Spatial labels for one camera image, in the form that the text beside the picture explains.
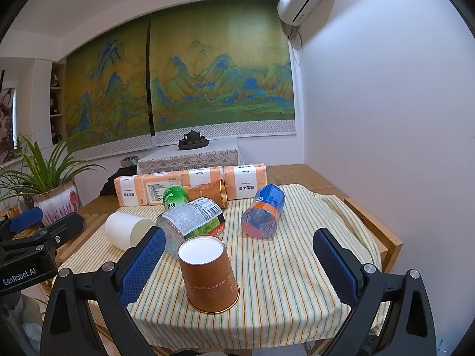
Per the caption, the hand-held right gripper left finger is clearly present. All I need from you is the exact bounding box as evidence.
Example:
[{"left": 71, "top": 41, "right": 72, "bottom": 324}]
[{"left": 40, "top": 225, "right": 166, "bottom": 356}]

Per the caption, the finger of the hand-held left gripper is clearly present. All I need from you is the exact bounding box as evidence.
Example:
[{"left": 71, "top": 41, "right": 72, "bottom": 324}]
[
  {"left": 0, "top": 207, "right": 44, "bottom": 243},
  {"left": 0, "top": 212, "right": 87, "bottom": 257}
]

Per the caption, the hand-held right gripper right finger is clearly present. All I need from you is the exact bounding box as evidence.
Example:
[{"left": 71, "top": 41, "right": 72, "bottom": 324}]
[{"left": 312, "top": 227, "right": 438, "bottom": 356}]

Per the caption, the orange paper cup gold rim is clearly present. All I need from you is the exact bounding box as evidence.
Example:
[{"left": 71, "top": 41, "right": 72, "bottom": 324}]
[
  {"left": 177, "top": 235, "right": 240, "bottom": 314},
  {"left": 189, "top": 179, "right": 228, "bottom": 208}
]

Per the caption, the white paper cup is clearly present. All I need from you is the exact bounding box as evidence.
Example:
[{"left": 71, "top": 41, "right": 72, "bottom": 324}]
[{"left": 105, "top": 212, "right": 157, "bottom": 251}]

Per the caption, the white patterned plant pot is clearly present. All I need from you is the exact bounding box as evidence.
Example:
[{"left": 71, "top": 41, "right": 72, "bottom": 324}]
[{"left": 33, "top": 180, "right": 80, "bottom": 227}]

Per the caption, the green leafy plant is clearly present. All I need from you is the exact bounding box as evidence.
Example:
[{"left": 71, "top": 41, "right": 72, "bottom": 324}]
[{"left": 0, "top": 131, "right": 108, "bottom": 210}]

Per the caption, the striped tablecloth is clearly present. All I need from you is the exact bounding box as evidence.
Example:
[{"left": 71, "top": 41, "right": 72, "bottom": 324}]
[{"left": 57, "top": 183, "right": 381, "bottom": 349}]

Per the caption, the wooden table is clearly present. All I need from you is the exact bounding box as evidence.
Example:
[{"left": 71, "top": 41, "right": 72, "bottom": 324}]
[{"left": 41, "top": 196, "right": 404, "bottom": 356}]

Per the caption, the green plastic bottle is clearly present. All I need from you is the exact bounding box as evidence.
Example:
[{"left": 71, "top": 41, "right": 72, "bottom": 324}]
[
  {"left": 163, "top": 185, "right": 191, "bottom": 212},
  {"left": 155, "top": 196, "right": 226, "bottom": 259}
]

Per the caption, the dark bag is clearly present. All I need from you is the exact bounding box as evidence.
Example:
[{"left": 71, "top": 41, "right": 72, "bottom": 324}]
[{"left": 99, "top": 172, "right": 123, "bottom": 197}]

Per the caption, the orange tissue pack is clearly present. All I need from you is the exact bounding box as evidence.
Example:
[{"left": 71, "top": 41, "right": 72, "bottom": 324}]
[
  {"left": 224, "top": 163, "right": 268, "bottom": 201},
  {"left": 181, "top": 167, "right": 225, "bottom": 190},
  {"left": 143, "top": 172, "right": 183, "bottom": 205},
  {"left": 114, "top": 174, "right": 149, "bottom": 207}
]

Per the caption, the blue orange plastic bottle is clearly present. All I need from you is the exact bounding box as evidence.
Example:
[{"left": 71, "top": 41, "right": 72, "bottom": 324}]
[{"left": 241, "top": 183, "right": 286, "bottom": 238}]

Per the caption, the lace covered side table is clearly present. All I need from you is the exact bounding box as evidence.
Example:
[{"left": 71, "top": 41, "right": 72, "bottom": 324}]
[{"left": 137, "top": 137, "right": 242, "bottom": 177}]

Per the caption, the dark tea tray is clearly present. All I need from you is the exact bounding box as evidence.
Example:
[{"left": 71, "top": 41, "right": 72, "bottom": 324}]
[{"left": 178, "top": 137, "right": 210, "bottom": 151}]

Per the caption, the narrow landscape painting curtain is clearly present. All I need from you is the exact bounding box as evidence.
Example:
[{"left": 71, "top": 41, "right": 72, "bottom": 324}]
[{"left": 64, "top": 20, "right": 153, "bottom": 160}]

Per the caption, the wide landscape painting curtain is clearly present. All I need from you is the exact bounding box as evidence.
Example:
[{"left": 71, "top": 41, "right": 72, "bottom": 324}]
[{"left": 148, "top": 0, "right": 297, "bottom": 147}]

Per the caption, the wall painting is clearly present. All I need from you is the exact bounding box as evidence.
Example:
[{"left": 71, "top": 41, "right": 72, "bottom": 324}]
[{"left": 0, "top": 90, "right": 17, "bottom": 166}]

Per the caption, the wall shelf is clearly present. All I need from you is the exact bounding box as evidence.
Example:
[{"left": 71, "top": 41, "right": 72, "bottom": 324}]
[{"left": 48, "top": 61, "right": 67, "bottom": 147}]

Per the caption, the air conditioner hose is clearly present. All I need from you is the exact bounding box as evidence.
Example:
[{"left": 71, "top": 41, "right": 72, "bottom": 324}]
[{"left": 283, "top": 22, "right": 303, "bottom": 60}]

